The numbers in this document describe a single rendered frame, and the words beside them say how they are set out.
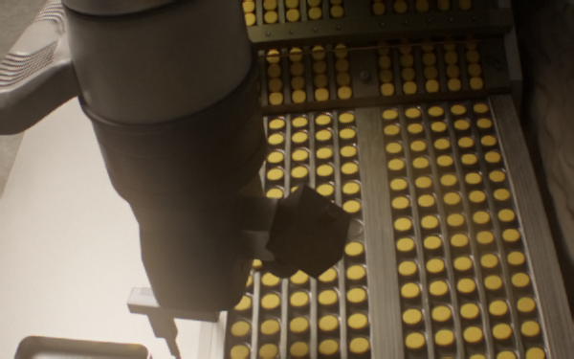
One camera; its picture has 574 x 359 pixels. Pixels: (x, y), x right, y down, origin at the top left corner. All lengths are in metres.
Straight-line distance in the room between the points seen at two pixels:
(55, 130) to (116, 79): 0.63
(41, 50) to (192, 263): 0.12
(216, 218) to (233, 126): 0.05
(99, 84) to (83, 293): 0.45
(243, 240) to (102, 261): 0.39
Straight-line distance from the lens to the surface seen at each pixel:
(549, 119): 0.64
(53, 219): 0.86
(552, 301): 0.51
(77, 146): 0.93
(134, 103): 0.34
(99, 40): 0.33
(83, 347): 0.72
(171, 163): 0.36
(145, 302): 0.44
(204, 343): 0.51
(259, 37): 0.64
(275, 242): 0.41
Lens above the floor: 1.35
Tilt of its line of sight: 42 degrees down
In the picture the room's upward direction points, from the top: 10 degrees counter-clockwise
